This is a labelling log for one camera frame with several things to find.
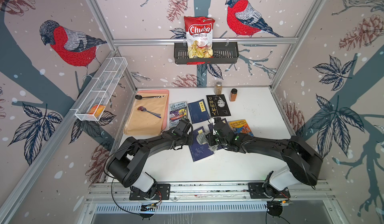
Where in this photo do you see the black wall basket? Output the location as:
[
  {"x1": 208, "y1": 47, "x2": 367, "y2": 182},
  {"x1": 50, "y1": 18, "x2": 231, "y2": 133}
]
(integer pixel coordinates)
[{"x1": 174, "y1": 42, "x2": 239, "y2": 65}]

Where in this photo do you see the purple spoon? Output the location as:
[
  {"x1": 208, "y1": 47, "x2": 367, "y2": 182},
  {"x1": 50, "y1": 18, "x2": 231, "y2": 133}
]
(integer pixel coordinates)
[{"x1": 138, "y1": 106, "x2": 162, "y2": 119}]

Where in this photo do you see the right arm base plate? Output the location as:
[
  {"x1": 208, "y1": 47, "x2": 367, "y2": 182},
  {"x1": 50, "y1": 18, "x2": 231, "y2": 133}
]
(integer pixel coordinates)
[{"x1": 248, "y1": 182, "x2": 291, "y2": 199}]

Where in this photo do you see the black cable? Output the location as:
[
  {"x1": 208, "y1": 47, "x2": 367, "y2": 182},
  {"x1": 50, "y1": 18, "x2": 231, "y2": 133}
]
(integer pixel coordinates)
[
  {"x1": 263, "y1": 193, "x2": 292, "y2": 224},
  {"x1": 110, "y1": 175, "x2": 160, "y2": 217}
]

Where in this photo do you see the orange packet in shelf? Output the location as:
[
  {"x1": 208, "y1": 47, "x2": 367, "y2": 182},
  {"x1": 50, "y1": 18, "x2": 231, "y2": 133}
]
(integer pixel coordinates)
[{"x1": 87, "y1": 104, "x2": 106, "y2": 118}]

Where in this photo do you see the red cassava chips bag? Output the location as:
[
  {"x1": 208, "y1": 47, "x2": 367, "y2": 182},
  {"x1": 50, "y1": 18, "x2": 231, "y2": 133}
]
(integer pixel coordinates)
[{"x1": 184, "y1": 16, "x2": 215, "y2": 59}]

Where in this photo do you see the glass jar orange spice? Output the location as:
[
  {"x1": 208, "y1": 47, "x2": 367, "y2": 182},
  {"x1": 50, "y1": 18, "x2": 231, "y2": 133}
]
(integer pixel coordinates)
[{"x1": 230, "y1": 88, "x2": 238, "y2": 102}]

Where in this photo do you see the white wire wall shelf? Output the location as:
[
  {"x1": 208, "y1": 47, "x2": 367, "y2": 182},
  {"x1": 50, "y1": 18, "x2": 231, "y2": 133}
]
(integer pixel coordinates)
[{"x1": 75, "y1": 57, "x2": 128, "y2": 122}]

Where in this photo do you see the grey striped cleaning cloth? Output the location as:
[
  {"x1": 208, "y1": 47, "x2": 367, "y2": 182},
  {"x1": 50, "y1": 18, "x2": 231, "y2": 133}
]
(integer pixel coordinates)
[{"x1": 197, "y1": 132, "x2": 218, "y2": 152}]

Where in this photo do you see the upper navy thread-bound book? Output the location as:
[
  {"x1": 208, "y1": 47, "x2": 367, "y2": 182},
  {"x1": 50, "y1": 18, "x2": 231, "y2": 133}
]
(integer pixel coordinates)
[{"x1": 188, "y1": 99, "x2": 210, "y2": 124}]

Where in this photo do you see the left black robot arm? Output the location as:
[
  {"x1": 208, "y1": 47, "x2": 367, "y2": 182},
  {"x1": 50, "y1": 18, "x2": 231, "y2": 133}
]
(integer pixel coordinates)
[{"x1": 105, "y1": 120, "x2": 193, "y2": 200}]

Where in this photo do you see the glass jar brown spice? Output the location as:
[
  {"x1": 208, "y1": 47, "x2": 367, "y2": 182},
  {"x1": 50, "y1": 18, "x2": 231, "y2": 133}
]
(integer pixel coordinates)
[{"x1": 214, "y1": 81, "x2": 223, "y2": 95}]

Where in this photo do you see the right black cable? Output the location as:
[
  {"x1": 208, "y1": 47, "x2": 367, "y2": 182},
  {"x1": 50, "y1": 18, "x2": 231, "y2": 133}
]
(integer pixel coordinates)
[{"x1": 263, "y1": 193, "x2": 292, "y2": 224}]

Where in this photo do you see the yellow treehouse paperback book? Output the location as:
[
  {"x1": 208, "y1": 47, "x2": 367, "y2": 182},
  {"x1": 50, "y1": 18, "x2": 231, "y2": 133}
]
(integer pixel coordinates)
[{"x1": 229, "y1": 120, "x2": 254, "y2": 137}]

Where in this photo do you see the grey treehouse paperback book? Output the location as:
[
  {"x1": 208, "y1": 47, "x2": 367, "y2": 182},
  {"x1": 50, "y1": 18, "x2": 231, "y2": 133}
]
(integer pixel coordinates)
[{"x1": 169, "y1": 101, "x2": 188, "y2": 128}]

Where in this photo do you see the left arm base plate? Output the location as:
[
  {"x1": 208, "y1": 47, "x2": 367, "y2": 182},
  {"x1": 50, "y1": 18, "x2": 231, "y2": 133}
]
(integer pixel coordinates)
[{"x1": 129, "y1": 182, "x2": 171, "y2": 201}]

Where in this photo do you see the black spoon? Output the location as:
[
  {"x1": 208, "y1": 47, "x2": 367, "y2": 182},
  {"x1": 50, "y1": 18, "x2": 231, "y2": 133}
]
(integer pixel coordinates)
[{"x1": 135, "y1": 94, "x2": 165, "y2": 100}]

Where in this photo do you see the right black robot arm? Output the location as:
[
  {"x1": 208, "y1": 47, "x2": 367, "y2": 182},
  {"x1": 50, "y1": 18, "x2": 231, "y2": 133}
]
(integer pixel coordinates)
[{"x1": 204, "y1": 120, "x2": 323, "y2": 198}]

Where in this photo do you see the black Chinese paperback book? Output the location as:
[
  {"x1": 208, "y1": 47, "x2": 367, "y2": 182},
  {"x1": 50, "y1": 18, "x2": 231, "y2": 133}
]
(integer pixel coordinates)
[{"x1": 206, "y1": 94, "x2": 231, "y2": 118}]

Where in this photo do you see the left black cable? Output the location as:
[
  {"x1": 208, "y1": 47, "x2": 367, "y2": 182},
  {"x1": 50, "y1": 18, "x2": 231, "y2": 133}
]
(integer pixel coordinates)
[{"x1": 110, "y1": 175, "x2": 160, "y2": 217}]

